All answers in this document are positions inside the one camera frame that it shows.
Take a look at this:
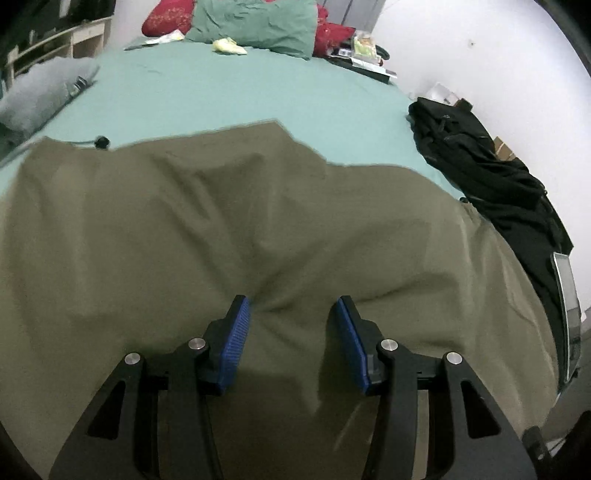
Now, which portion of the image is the yellow cloth scrap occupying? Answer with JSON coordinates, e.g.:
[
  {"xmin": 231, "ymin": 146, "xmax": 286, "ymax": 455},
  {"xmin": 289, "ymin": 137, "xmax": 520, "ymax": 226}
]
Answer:
[{"xmin": 211, "ymin": 38, "xmax": 249, "ymax": 56}]

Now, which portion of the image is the grey hoodie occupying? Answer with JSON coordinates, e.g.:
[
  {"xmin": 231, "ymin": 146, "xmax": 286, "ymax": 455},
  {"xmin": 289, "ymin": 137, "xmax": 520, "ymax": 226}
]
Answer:
[{"xmin": 0, "ymin": 58, "xmax": 101, "ymax": 160}]

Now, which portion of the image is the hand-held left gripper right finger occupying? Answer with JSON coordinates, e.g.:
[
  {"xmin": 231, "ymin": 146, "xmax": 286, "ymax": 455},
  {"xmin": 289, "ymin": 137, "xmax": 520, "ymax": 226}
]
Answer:
[{"xmin": 335, "ymin": 295, "xmax": 539, "ymax": 480}]

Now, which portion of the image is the olive green jacket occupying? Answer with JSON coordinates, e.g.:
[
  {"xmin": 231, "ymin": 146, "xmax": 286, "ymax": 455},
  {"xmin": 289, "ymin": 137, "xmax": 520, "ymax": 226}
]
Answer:
[{"xmin": 0, "ymin": 120, "xmax": 568, "ymax": 480}]

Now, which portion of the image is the pile of black clothes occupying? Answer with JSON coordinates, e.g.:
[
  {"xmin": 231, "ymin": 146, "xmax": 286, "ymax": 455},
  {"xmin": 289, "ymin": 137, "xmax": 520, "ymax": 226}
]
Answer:
[{"xmin": 407, "ymin": 96, "xmax": 575, "ymax": 333}]

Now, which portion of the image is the green pillow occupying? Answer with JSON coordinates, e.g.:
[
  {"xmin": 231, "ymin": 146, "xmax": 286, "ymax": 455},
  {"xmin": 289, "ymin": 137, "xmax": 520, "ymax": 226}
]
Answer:
[{"xmin": 185, "ymin": 0, "xmax": 319, "ymax": 61}]

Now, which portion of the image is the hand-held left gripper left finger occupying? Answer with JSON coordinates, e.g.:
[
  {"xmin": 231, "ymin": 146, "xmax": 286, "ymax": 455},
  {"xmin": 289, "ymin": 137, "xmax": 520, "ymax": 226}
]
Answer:
[{"xmin": 48, "ymin": 295, "xmax": 252, "ymax": 480}]

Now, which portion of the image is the green snack bag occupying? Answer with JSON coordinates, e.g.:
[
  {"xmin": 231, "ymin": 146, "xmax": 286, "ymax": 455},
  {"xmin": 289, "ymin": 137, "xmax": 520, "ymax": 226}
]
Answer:
[{"xmin": 351, "ymin": 32, "xmax": 384, "ymax": 65}]

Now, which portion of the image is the white plastic packet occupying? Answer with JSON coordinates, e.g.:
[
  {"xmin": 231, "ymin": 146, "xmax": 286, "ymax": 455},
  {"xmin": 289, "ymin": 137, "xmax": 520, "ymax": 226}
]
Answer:
[{"xmin": 143, "ymin": 28, "xmax": 185, "ymax": 46}]

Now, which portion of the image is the grey tablet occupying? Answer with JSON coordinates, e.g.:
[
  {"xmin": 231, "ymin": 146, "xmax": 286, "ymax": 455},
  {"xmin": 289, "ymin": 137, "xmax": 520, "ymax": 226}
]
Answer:
[{"xmin": 551, "ymin": 251, "xmax": 583, "ymax": 383}]

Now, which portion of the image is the cardboard box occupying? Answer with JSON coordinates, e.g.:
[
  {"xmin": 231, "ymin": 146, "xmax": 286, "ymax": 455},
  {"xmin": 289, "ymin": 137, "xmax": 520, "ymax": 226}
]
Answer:
[{"xmin": 492, "ymin": 136, "xmax": 526, "ymax": 162}]

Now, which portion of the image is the white box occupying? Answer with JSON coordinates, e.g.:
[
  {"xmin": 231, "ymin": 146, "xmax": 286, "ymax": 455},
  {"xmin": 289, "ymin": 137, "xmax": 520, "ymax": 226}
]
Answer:
[{"xmin": 424, "ymin": 82, "xmax": 472, "ymax": 110}]

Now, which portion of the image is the grey padded headboard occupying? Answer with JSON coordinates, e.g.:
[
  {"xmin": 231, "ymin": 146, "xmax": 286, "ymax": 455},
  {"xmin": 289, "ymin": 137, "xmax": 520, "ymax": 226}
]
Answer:
[{"xmin": 325, "ymin": 0, "xmax": 386, "ymax": 26}]

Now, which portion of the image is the light wooden desk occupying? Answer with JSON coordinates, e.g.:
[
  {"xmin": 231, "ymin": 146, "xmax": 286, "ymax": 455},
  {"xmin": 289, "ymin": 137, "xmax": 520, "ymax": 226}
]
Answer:
[{"xmin": 4, "ymin": 16, "xmax": 114, "ymax": 80}]

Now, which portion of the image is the small red pillow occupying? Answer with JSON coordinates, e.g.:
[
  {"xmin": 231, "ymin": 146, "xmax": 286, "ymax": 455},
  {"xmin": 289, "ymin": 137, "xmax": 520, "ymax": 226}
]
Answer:
[{"xmin": 311, "ymin": 2, "xmax": 356, "ymax": 58}]

